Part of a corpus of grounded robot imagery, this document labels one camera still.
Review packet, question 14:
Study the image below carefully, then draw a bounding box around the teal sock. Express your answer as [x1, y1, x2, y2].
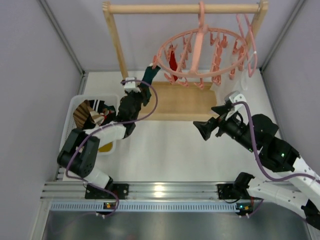
[139, 64, 161, 107]

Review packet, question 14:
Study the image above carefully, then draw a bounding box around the brown striped sock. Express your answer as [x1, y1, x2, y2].
[73, 99, 104, 130]

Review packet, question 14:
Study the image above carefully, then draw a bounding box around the red sock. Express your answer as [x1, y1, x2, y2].
[167, 44, 178, 83]

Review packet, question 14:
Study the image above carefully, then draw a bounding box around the pink round clip hanger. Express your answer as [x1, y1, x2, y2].
[151, 1, 249, 89]

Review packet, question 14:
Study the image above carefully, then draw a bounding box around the black white-striped sock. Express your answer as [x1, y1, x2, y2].
[81, 99, 105, 130]

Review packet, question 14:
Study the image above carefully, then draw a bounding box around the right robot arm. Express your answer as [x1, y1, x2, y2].
[193, 101, 320, 229]

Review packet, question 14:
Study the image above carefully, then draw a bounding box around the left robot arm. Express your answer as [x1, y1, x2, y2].
[57, 85, 151, 191]

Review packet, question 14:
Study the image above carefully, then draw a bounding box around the dark patterned socks pile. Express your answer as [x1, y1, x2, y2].
[99, 104, 116, 126]

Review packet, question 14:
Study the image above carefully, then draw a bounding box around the pink clothes hanger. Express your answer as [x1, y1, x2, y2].
[242, 13, 258, 78]

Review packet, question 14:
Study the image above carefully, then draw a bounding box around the wooden clothes rack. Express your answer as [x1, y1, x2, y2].
[102, 0, 269, 121]

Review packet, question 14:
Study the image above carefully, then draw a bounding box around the yellow sock in basket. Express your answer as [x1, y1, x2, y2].
[98, 142, 113, 153]

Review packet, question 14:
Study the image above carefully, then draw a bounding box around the white sheer garment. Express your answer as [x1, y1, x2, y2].
[209, 54, 249, 111]

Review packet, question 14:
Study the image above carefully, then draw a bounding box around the white plastic basket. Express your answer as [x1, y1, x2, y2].
[59, 93, 120, 151]

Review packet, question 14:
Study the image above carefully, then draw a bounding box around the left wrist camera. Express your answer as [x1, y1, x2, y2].
[121, 77, 141, 93]

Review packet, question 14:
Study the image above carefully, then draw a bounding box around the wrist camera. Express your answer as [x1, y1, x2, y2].
[121, 77, 141, 93]
[224, 91, 247, 120]

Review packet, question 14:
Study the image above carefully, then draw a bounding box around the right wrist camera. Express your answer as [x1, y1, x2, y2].
[224, 91, 247, 120]

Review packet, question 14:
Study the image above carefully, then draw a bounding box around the aluminium mounting rail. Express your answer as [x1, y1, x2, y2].
[40, 181, 309, 218]

